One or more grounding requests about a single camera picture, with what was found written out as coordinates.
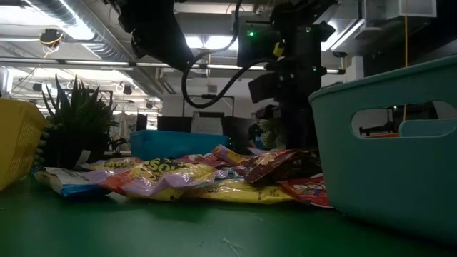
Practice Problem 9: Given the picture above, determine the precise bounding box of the orange plastic basket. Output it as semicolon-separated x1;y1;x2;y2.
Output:
363;131;401;139

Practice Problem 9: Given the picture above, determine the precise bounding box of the white ceiling air unit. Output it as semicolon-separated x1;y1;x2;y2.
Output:
384;0;438;21

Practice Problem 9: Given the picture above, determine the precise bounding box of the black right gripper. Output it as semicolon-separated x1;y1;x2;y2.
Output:
247;20;337;151

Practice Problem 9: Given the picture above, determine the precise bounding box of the dark green potted artificial plant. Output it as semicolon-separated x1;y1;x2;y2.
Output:
34;73;128;171

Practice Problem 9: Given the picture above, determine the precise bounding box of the dark blue plastic bin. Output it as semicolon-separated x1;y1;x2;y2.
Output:
129;129;230;162

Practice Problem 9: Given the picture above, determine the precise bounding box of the black background station frame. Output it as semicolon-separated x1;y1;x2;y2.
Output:
182;94;236;117

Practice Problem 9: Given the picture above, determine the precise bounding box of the green table mat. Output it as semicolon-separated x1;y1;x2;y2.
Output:
0;171;457;257

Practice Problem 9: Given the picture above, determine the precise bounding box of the white blue Hershey's bar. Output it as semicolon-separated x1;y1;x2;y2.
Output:
34;166;110;198

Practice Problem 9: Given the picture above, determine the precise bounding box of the black round overhead camera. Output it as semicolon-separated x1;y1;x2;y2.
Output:
38;28;64;49

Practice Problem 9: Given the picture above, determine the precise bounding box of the yellow hanging cable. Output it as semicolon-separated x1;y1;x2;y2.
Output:
402;0;409;122

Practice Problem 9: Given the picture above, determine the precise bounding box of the brown PayDay bar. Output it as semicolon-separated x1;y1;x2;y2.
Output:
244;148;322;186

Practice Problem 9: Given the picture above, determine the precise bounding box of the long LED light bar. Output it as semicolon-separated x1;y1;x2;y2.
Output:
0;58;346;75

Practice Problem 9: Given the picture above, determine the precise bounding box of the teal plastic bin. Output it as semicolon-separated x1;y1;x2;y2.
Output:
308;55;457;247

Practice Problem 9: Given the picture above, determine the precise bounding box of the yellow plastic basket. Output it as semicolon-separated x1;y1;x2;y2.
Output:
0;98;49;192

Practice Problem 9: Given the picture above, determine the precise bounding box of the corrugated silver ventilation duct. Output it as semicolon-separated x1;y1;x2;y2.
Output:
21;0;169;97

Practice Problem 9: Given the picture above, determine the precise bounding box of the dark background monitor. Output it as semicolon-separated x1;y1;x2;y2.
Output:
156;116;194;133
221;116;258;153

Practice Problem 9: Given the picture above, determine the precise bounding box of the red Skittles bag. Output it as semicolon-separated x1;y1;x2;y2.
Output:
280;174;333;209
176;153;219;168

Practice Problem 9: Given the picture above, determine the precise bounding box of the black looped gripper cable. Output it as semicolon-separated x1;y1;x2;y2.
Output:
181;0;283;110

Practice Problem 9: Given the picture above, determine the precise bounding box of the yellow Sour Patch Kids bag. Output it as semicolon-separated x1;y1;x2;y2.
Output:
99;158;229;201
212;144;251;167
185;177;296;206
86;156;144;172

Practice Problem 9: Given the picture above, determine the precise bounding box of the yellow gripper label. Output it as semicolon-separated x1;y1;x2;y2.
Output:
272;41;286;59

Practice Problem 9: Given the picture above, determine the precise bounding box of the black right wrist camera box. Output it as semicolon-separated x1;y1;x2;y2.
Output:
236;16;283;68

